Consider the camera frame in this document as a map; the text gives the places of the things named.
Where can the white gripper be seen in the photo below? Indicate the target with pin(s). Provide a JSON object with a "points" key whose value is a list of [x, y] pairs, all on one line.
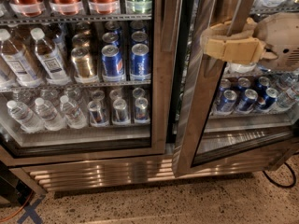
{"points": [[281, 41]]}

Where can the glass fridge door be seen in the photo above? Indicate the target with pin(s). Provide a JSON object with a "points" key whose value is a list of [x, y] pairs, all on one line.
{"points": [[92, 31], [258, 140]]}

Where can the stainless steel display fridge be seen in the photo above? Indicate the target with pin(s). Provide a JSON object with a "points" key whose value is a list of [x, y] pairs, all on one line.
{"points": [[91, 173]]}

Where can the right 7up can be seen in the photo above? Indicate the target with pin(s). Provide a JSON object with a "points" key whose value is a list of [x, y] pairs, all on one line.
{"points": [[241, 68]]}

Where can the left lower blue can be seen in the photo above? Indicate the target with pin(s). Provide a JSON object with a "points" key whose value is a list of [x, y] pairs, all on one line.
{"points": [[226, 103]]}

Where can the right lower blue can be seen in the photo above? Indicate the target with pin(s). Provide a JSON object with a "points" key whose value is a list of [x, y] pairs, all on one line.
{"points": [[247, 100]]}

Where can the right blue pepsi can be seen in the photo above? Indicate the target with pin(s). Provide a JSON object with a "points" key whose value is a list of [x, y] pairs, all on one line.
{"points": [[140, 62]]}

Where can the blue pepsi can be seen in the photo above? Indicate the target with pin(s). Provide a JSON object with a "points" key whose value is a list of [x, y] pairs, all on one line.
{"points": [[112, 63], [140, 62]]}

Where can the right red bull can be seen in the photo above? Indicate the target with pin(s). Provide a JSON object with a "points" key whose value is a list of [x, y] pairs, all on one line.
{"points": [[141, 110]]}

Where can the red bull can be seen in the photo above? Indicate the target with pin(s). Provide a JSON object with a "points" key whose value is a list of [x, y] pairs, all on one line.
{"points": [[141, 110], [120, 112], [98, 115]]}

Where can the left blue pepsi can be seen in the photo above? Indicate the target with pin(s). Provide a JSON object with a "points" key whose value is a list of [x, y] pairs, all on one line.
{"points": [[112, 63]]}

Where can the middle red bull can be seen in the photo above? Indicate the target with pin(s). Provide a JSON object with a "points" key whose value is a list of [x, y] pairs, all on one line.
{"points": [[120, 112]]}

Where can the gold can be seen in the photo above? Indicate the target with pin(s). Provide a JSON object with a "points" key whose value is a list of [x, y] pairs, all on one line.
{"points": [[86, 70]]}

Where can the left red bull can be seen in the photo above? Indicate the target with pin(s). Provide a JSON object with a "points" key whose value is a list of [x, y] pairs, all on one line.
{"points": [[98, 115]]}

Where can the right water bottle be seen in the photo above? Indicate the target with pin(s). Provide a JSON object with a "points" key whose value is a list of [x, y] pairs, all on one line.
{"points": [[74, 115]]}

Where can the water bottle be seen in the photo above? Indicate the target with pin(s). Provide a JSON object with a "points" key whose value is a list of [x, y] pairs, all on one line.
{"points": [[74, 115], [53, 120], [25, 116]]}

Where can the front right tea bottle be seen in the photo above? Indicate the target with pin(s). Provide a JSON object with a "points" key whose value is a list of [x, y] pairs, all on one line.
{"points": [[50, 57]]}

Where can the tea bottle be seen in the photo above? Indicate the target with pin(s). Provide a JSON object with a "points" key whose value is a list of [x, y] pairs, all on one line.
{"points": [[50, 57], [20, 60]]}

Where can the middle water bottle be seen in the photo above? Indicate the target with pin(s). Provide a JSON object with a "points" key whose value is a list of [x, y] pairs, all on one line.
{"points": [[53, 120]]}

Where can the front left tea bottle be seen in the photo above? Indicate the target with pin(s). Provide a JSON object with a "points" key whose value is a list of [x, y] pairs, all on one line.
{"points": [[20, 60]]}

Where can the left water bottle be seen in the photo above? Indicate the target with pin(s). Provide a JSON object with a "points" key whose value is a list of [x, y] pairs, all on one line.
{"points": [[25, 116]]}

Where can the blue tape cross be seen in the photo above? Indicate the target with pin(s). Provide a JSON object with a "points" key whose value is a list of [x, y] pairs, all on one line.
{"points": [[30, 212]]}

